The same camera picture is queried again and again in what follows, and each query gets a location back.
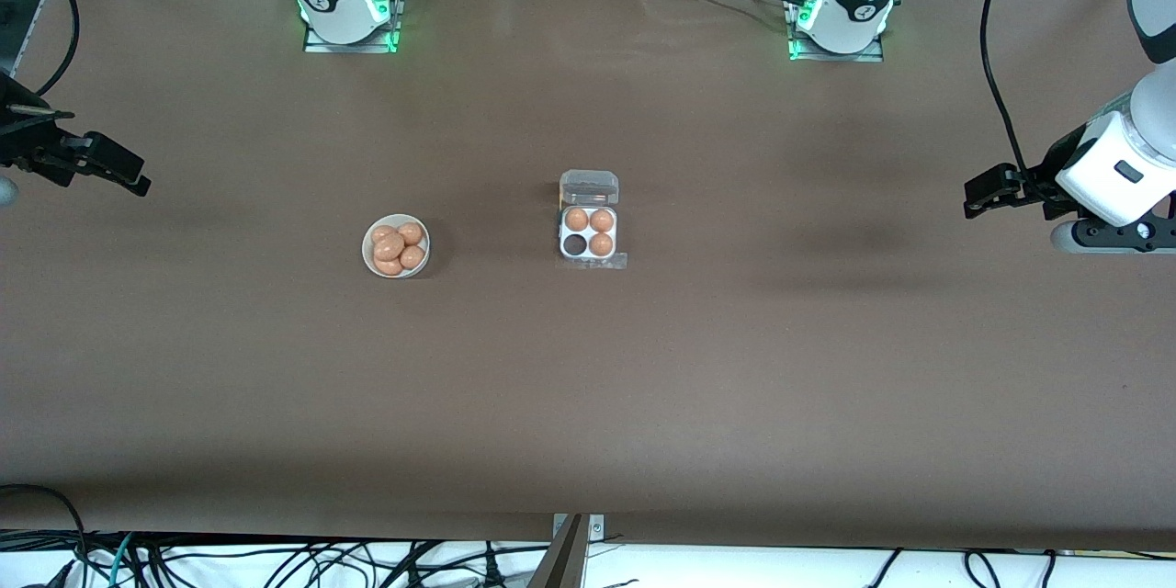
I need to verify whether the clear plastic egg carton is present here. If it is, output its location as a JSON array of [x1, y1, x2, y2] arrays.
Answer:
[[558, 169, 628, 271]]

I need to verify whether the white round bowl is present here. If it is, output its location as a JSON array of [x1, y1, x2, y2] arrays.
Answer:
[[362, 214, 431, 279]]

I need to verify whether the brown table cover sheet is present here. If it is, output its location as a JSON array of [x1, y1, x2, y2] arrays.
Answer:
[[0, 0, 1176, 554]]

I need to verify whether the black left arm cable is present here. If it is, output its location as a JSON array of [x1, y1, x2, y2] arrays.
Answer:
[[978, 0, 1067, 180]]

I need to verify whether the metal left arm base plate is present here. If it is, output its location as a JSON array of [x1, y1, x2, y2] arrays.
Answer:
[[786, 0, 888, 63]]

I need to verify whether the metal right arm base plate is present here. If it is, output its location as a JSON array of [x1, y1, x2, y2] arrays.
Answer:
[[303, 0, 405, 54]]

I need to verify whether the teal cable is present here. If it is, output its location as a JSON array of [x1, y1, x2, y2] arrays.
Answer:
[[108, 531, 139, 588]]

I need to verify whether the small metal bracket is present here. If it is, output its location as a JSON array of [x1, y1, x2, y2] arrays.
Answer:
[[551, 514, 605, 545]]

